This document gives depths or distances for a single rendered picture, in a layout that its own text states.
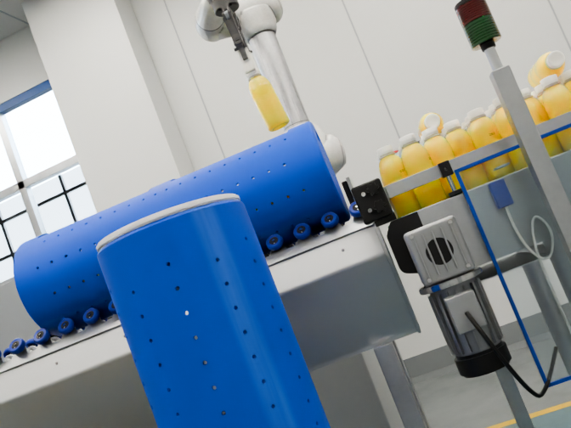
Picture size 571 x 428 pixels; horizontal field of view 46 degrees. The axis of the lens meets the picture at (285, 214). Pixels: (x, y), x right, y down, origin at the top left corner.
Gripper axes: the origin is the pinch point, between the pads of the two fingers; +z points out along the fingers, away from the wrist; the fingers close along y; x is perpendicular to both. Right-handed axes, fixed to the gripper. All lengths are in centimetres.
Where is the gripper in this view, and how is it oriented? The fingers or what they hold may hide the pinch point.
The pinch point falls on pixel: (248, 63)
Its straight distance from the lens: 194.7
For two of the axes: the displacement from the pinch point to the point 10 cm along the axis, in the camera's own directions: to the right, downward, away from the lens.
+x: 9.2, -3.7, -1.3
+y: -1.6, -0.4, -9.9
